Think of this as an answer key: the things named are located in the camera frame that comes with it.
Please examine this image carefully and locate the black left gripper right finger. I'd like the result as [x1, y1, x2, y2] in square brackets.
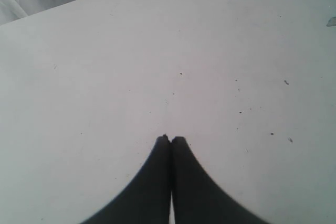
[171, 136, 266, 223]

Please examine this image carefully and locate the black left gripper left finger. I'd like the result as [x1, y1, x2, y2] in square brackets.
[84, 135, 172, 223]

